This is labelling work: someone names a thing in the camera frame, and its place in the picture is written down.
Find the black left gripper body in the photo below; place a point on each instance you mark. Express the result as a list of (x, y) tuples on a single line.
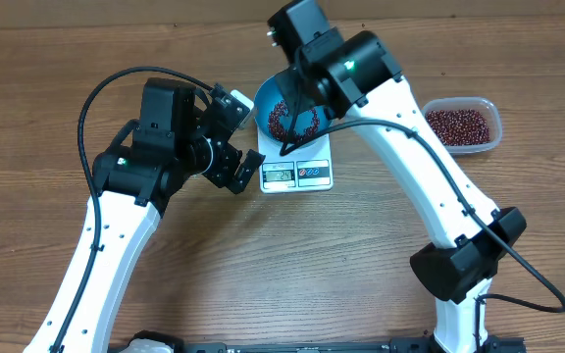
[(219, 166)]

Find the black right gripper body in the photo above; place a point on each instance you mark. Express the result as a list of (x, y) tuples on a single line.
[(289, 93)]

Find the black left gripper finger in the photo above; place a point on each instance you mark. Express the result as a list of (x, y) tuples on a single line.
[(245, 171), (223, 103)]

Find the clear plastic bean container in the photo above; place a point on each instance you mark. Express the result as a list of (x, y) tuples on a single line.
[(486, 107)]

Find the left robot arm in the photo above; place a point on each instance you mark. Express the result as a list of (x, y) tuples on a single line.
[(182, 131)]

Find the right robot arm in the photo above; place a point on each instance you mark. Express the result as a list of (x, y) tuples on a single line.
[(358, 79)]

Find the red beans in bowl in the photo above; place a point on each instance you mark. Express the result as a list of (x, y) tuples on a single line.
[(279, 123)]

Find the teal plastic bowl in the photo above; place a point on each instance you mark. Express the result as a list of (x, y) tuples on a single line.
[(266, 97)]

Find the white digital kitchen scale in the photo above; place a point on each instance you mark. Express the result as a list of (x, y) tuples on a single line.
[(309, 168)]

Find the red beans in container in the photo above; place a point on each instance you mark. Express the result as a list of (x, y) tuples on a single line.
[(459, 127)]

